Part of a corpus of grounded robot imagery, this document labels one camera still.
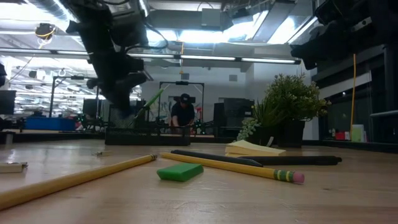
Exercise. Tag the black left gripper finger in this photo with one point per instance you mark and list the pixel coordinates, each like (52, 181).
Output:
(125, 102)
(112, 104)

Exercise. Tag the yellow pencil pink eraser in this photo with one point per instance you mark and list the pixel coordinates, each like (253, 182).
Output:
(233, 167)
(77, 179)

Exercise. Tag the green eraser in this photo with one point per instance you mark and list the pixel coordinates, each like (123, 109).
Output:
(180, 172)

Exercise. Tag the black pen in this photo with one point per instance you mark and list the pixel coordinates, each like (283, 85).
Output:
(214, 157)
(295, 160)

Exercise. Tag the yellow sticky notes pad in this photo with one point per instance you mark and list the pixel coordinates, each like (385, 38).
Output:
(252, 149)

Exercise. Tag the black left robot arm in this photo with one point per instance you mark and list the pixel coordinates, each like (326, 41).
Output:
(99, 28)

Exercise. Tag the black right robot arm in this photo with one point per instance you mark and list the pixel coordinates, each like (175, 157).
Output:
(348, 31)

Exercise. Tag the black mesh desk organizer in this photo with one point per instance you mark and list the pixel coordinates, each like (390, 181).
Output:
(146, 135)

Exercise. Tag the person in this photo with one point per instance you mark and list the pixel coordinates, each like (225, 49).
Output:
(183, 113)

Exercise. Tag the blue plastic bin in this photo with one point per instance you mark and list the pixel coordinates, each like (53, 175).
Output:
(49, 124)

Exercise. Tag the long ceiling light bar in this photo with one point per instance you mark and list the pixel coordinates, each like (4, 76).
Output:
(205, 58)

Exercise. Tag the black monitor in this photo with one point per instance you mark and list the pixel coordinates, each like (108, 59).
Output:
(7, 102)

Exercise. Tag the black cabinet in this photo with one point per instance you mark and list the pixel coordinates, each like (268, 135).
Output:
(236, 115)

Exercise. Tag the succulent plant dark pot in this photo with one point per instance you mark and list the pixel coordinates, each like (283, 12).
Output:
(258, 130)

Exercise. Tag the bushy white-flowered potted plant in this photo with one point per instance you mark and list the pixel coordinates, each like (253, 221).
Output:
(295, 99)

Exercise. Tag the red box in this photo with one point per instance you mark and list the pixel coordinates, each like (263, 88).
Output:
(340, 136)

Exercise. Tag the green box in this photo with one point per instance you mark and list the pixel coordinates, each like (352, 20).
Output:
(357, 133)

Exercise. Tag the black aluminium table frame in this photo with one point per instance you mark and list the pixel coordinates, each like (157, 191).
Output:
(342, 145)

